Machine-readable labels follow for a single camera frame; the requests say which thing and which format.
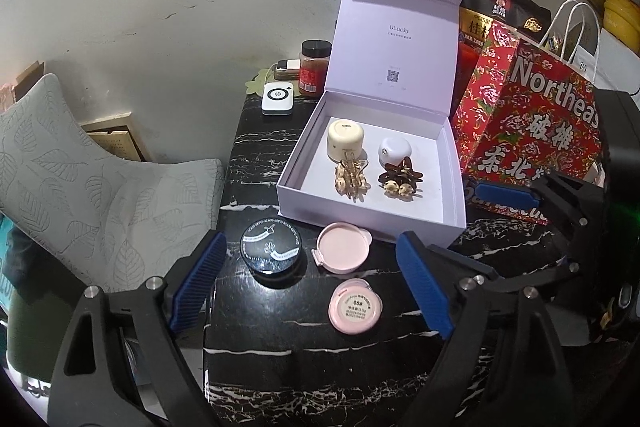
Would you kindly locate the pink shallow dish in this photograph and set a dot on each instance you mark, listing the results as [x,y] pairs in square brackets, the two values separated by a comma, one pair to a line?
[342,247]

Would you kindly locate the wooden panel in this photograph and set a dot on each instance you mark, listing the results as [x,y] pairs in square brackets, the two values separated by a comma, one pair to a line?
[115,137]

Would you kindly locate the green seat cushion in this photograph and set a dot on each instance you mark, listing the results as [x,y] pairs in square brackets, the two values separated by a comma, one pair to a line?
[25,342]

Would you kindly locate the white domed jar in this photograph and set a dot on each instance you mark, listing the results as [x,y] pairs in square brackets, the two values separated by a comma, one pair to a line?
[395,149]

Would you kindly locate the white gift box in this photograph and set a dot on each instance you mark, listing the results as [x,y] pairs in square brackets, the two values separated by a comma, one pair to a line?
[400,57]

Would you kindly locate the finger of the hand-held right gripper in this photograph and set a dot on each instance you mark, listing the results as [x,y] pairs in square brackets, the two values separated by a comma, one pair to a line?
[500,194]
[540,277]

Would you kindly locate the pink round labelled jar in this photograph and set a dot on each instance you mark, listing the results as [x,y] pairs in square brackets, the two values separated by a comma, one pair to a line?
[355,307]

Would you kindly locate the red jar with black lid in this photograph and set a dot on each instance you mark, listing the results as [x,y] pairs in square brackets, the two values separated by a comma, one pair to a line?
[314,67]

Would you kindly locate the white flat device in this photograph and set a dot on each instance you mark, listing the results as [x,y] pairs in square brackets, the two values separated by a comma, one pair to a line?
[279,99]

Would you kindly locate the grey leaf-patterned chair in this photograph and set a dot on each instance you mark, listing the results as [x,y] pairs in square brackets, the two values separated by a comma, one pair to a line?
[100,187]

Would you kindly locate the small white brown gadget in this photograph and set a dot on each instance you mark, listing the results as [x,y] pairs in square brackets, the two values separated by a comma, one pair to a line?
[286,67]

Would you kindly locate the cream round jar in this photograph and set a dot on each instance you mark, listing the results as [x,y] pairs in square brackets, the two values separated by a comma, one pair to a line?
[345,139]

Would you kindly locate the red floral paper bag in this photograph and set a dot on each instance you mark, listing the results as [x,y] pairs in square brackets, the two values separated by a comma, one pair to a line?
[525,132]

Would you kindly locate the cardboard boxes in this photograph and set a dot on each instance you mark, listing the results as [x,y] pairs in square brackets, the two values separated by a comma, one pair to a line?
[22,82]

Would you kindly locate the gold hair claw clip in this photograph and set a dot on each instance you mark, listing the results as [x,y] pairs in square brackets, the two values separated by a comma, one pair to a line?
[350,179]

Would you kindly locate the black snack bag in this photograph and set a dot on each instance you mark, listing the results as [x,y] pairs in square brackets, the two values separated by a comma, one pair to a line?
[500,7]

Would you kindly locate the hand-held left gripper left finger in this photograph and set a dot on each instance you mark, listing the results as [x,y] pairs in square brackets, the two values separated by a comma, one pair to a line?
[197,279]

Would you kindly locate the black round compact case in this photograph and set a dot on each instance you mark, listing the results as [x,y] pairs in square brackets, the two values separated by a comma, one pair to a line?
[270,252]

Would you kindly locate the yellow bowls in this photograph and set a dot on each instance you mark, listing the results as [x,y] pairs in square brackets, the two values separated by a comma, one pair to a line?
[622,14]

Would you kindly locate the brown hair claw clip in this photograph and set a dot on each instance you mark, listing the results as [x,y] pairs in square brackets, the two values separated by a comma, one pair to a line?
[400,182]

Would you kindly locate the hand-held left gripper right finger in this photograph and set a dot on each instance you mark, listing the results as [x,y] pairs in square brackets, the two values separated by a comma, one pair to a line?
[425,287]

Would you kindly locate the yellow doily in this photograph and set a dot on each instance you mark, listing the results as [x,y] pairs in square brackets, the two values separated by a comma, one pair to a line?
[255,84]

